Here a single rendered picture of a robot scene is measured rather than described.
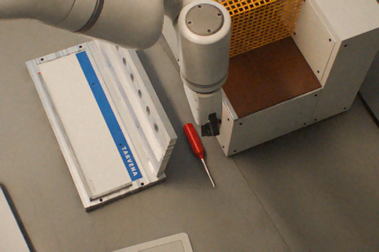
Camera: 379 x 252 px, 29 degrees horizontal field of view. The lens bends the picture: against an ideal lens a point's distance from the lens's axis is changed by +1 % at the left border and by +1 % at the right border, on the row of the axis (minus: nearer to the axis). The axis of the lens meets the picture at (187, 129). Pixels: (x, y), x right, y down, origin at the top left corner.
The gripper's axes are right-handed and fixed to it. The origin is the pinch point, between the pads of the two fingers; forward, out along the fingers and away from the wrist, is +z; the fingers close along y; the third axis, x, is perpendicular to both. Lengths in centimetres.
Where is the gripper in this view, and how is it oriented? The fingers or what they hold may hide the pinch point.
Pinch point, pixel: (204, 115)
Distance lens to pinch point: 139.9
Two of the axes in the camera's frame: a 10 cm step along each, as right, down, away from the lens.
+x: 9.6, -2.6, 1.2
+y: 2.9, 8.5, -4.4
